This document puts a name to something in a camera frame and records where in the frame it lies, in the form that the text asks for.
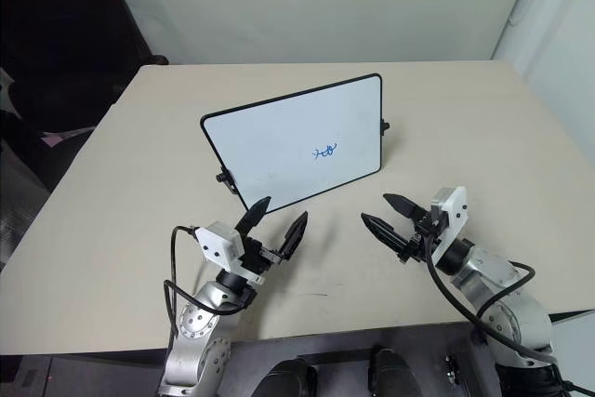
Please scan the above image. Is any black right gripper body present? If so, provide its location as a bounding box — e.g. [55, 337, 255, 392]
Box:
[396, 210, 442, 265]

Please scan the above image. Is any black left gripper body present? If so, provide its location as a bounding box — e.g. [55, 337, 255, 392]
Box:
[240, 235, 283, 278]

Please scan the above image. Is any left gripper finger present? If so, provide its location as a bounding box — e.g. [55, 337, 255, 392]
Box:
[233, 196, 272, 237]
[277, 210, 310, 262]

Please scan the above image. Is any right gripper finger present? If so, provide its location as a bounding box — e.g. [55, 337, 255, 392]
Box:
[381, 192, 427, 222]
[360, 213, 411, 253]

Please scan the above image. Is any black-framed whiteboard on stand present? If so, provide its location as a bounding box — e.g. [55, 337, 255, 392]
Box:
[199, 73, 392, 215]

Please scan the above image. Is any dark rounded shape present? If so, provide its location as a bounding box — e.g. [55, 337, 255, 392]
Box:
[365, 346, 423, 397]
[265, 356, 321, 397]

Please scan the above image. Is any pink sheet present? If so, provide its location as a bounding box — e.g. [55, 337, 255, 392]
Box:
[40, 126, 94, 148]

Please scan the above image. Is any dark cabinet under table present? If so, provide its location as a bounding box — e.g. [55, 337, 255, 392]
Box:
[0, 351, 165, 397]

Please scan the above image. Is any black office chair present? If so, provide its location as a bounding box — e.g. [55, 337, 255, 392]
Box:
[0, 0, 169, 193]

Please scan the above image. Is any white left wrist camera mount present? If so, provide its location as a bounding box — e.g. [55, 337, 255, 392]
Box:
[193, 221, 267, 287]

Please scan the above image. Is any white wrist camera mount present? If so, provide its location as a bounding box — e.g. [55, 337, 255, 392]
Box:
[193, 221, 267, 287]
[429, 185, 468, 259]

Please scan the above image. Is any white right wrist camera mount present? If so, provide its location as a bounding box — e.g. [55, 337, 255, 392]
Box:
[429, 185, 468, 259]

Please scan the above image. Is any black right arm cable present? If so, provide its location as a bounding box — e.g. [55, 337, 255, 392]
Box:
[423, 234, 562, 365]

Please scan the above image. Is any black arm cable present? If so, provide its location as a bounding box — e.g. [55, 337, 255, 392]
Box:
[162, 225, 250, 340]
[423, 234, 562, 365]

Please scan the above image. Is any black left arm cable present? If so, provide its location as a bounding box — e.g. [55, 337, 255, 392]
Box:
[162, 225, 250, 340]

